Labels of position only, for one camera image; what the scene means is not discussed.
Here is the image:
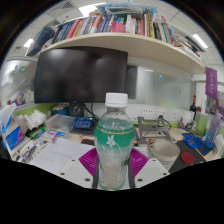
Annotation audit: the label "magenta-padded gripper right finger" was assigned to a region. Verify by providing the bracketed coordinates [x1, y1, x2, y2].
[128, 148, 170, 190]

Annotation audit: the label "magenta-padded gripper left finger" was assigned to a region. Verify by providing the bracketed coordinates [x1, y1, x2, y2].
[59, 147, 100, 190]

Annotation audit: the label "clear green-labelled drink bottle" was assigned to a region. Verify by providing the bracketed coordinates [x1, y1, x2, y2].
[93, 92, 136, 192]

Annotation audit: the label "purple translucent water bottle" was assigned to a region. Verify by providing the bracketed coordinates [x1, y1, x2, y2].
[204, 111, 223, 149]

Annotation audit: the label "white patterned ceramic cup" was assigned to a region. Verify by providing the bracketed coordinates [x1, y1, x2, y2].
[146, 138, 181, 172]

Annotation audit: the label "flat round red coaster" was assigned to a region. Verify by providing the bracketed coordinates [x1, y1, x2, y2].
[180, 151, 196, 166]

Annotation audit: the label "grey metal laptop stand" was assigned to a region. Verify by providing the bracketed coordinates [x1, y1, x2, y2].
[136, 115, 174, 145]

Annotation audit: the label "small blue device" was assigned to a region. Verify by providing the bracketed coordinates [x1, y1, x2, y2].
[73, 116, 94, 130]

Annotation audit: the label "clear plastic box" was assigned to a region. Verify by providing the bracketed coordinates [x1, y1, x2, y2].
[44, 114, 77, 138]

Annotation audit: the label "black desk mat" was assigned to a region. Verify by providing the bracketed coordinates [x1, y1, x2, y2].
[168, 139, 214, 174]

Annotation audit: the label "white lidded ceramic jar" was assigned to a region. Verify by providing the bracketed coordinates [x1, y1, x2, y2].
[181, 111, 195, 127]

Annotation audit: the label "tall clear green glass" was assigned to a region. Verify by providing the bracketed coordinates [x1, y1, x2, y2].
[194, 111, 210, 136]

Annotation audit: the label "blue and white carton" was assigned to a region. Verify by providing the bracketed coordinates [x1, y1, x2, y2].
[1, 121, 26, 158]

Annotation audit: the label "group photo poster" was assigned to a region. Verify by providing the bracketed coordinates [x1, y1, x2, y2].
[204, 96, 224, 119]

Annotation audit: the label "black computer monitor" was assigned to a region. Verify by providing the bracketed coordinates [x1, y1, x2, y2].
[33, 46, 129, 118]

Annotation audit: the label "purple hanging banner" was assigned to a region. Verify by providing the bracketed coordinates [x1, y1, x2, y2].
[205, 67, 219, 100]

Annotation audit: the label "ceiling light panels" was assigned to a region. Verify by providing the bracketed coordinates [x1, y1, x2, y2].
[23, 2, 208, 49]

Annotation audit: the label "blue cable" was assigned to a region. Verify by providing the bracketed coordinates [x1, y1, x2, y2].
[182, 133, 204, 149]

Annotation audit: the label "white wall socket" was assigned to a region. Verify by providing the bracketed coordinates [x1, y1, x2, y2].
[169, 109, 181, 122]
[156, 108, 171, 121]
[141, 106, 156, 120]

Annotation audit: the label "black cable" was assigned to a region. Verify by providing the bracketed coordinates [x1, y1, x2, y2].
[83, 102, 101, 122]

